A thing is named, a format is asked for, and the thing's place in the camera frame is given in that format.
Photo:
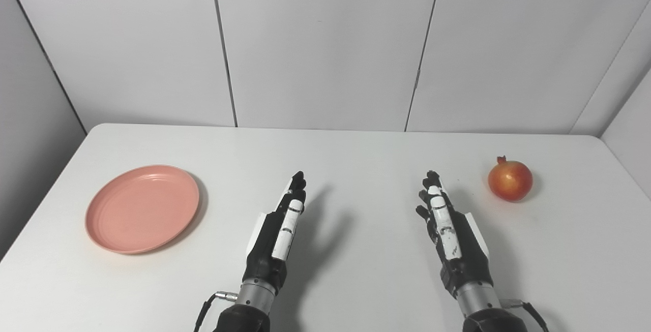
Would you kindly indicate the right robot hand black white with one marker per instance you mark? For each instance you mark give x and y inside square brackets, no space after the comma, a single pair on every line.
[457,250]

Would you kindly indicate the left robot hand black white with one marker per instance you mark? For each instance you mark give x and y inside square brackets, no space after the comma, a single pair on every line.
[269,245]

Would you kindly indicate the red yellow pomegranate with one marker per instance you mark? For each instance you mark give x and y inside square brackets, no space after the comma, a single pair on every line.
[510,179]

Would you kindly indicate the pink round plate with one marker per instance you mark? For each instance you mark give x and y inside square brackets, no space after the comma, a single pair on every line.
[142,209]

